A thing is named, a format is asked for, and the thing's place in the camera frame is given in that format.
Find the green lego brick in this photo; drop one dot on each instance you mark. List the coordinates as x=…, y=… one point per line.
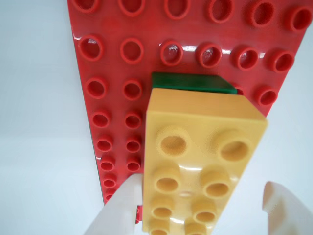
x=190, y=82

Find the yellow lego brick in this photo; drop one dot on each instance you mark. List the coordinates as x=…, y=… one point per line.
x=200, y=122

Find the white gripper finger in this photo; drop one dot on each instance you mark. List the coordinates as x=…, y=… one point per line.
x=117, y=213
x=288, y=210

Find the red lego baseplate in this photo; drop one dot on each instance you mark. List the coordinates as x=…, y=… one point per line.
x=151, y=63

